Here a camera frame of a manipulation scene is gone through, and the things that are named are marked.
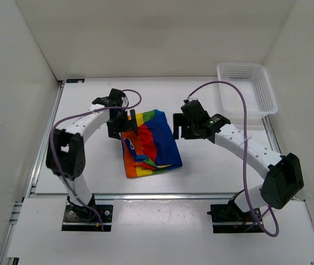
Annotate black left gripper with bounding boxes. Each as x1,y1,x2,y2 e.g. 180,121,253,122
107,109,138,140

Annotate rainbow striped shorts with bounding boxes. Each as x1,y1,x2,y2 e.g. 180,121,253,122
121,109,182,179

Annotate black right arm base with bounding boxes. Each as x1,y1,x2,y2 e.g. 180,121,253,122
207,195,263,234

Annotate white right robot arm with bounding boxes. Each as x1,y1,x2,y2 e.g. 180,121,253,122
173,100,304,221

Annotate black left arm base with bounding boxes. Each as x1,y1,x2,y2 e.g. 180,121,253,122
61,197,113,232

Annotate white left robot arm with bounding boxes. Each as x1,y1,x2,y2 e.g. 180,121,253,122
45,88,142,221

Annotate white perforated plastic basket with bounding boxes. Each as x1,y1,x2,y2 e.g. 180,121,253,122
217,62,278,121

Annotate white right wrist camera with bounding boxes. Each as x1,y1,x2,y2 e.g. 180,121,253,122
183,96,198,104

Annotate aluminium front rail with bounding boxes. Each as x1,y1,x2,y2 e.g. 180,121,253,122
14,193,235,204

